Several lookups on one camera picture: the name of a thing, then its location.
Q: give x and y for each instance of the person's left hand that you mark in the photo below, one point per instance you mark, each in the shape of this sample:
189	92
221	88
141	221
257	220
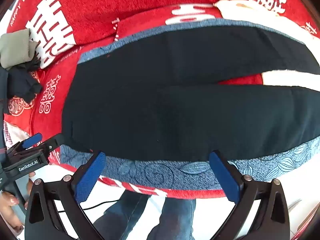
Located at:
8	205

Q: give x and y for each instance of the grey-green cloth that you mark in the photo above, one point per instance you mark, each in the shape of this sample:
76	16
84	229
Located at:
15	47

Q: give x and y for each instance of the black cloth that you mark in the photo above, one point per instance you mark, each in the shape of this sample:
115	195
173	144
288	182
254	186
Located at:
20	82

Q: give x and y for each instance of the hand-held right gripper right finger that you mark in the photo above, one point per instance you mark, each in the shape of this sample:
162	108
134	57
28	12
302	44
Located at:
224	177

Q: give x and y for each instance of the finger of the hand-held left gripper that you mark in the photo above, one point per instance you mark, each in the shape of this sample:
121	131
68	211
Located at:
53	143
32	140

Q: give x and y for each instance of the red printed blanket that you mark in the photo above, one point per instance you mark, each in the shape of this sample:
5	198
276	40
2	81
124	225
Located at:
100	5

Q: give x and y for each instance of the cream cloth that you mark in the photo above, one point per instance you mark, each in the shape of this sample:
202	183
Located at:
232	7

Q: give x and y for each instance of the black pants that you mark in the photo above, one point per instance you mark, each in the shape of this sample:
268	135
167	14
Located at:
162	105

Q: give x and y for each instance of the black trousers patterned trim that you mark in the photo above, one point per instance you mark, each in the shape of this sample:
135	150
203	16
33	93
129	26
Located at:
162	177

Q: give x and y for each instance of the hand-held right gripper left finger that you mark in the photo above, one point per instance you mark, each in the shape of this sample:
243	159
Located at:
89	177

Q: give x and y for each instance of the person's legs in jeans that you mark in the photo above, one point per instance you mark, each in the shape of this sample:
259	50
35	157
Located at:
172	217

